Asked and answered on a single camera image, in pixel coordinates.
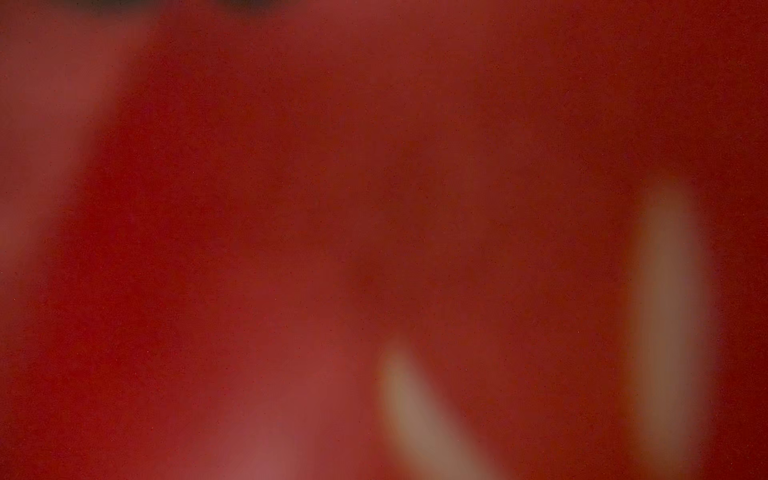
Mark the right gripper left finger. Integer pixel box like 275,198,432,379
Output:
380,344,504,480

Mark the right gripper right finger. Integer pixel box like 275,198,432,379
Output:
629,178,716,474

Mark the red white paper bag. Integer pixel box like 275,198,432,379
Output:
1,1,767,479

